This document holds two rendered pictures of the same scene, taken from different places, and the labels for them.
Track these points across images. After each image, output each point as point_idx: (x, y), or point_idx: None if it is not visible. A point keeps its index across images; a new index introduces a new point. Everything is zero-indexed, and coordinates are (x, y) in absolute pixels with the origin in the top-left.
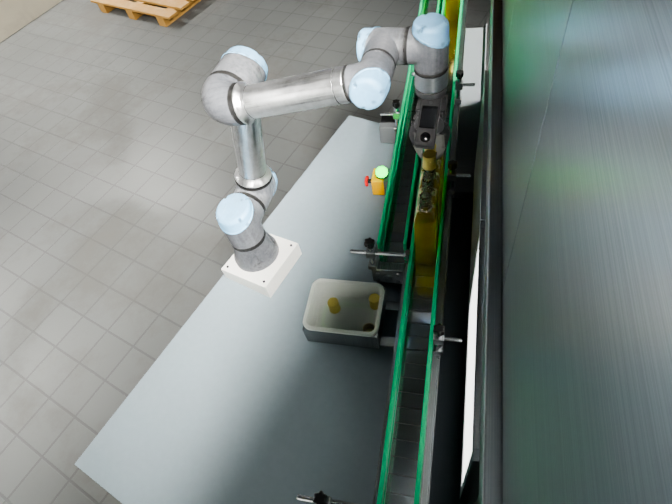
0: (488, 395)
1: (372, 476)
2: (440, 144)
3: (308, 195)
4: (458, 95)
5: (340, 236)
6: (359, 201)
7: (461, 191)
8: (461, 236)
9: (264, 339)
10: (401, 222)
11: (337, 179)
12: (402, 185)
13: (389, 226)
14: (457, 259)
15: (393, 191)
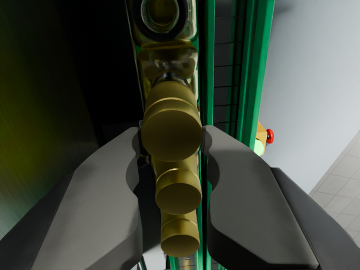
0: None
1: None
2: (96, 185)
3: (347, 107)
4: (167, 260)
5: (304, 39)
6: (275, 107)
7: (130, 124)
8: (128, 67)
9: None
10: (219, 44)
11: (304, 137)
12: (224, 124)
13: (241, 29)
14: (124, 22)
15: (239, 107)
